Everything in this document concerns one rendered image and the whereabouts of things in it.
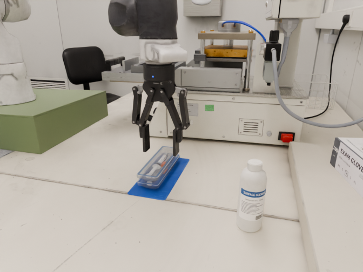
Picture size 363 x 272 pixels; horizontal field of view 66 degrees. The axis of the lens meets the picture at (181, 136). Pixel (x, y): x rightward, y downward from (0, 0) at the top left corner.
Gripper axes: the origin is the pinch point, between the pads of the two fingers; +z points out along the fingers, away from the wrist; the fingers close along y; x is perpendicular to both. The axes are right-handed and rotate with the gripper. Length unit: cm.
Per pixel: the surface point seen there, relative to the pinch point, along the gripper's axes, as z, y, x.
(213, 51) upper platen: -20.6, -6.2, -33.3
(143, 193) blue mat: 9.7, 1.0, 9.7
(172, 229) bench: 9.9, -10.0, 19.9
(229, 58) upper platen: -18.4, -11.8, -34.1
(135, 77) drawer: -10.9, 21.2, -30.2
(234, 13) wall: -39, 9, -194
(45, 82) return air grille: 28, 209, -187
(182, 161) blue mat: 9.6, -3.0, -9.9
